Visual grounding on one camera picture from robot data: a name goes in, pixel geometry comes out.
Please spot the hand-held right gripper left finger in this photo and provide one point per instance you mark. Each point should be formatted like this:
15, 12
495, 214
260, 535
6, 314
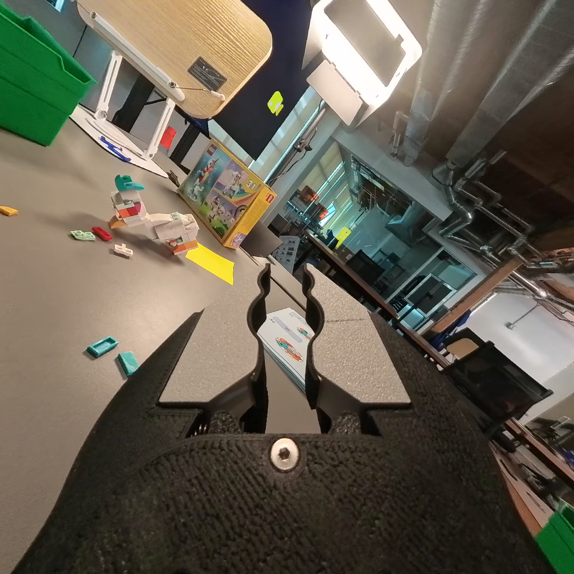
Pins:
210, 358

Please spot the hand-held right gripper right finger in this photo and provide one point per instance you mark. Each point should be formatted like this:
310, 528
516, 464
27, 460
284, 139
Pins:
363, 358

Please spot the small orange tile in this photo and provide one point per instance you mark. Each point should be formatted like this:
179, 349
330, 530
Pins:
6, 210

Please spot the yellow toy set box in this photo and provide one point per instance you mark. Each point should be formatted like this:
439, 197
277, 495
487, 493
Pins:
228, 193

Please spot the open instruction booklet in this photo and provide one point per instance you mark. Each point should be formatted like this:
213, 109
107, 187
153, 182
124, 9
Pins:
287, 349

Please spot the teal flat tile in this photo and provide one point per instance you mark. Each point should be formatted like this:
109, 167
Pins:
129, 362
94, 350

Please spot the long wooden table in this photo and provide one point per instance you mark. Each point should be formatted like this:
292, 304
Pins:
354, 273

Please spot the black office chair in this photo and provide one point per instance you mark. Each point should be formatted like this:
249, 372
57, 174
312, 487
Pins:
493, 376
365, 264

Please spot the yellow paper note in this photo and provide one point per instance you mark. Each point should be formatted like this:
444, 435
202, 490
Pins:
210, 262

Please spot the tan backed chair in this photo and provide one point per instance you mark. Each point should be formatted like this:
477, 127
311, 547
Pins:
462, 349

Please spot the yellow sign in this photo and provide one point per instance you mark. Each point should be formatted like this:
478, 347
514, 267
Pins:
343, 236

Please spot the printed paper sheet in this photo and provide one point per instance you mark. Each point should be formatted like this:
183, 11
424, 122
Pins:
288, 253

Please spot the white brick animal model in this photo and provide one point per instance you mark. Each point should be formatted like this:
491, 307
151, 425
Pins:
170, 228

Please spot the white small brick piece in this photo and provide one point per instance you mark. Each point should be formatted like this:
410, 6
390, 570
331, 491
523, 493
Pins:
123, 250

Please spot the red small brick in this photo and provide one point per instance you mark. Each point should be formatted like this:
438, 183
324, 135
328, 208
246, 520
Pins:
103, 234

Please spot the grey pipe cluster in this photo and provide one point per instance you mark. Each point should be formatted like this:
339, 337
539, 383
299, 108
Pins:
466, 215

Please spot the green small brick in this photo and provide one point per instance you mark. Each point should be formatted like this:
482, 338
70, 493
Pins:
83, 235

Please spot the brown wooden desk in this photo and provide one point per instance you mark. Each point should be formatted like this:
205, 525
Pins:
515, 493

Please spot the blue and white brick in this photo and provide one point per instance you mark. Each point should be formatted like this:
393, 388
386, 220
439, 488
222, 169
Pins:
122, 154
107, 142

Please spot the black display stand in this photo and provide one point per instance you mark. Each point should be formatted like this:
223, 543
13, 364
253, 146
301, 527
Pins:
299, 143

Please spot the red cup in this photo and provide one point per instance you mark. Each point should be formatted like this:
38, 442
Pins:
168, 136

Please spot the large window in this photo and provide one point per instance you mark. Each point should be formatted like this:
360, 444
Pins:
282, 143

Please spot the white stand with wooden top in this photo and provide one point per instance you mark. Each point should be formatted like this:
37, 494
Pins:
157, 130

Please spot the large black display screen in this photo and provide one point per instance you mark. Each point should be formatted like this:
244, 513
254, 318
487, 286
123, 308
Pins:
255, 116

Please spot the yellow green sticker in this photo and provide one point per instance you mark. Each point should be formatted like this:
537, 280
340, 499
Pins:
275, 103

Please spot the white lamp light panel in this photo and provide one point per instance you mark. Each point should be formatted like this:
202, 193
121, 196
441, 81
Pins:
336, 94

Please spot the slim silver duct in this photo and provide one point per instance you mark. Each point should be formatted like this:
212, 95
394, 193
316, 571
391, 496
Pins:
542, 289

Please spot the silver ventilation duct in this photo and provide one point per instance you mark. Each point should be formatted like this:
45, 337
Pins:
506, 67
430, 67

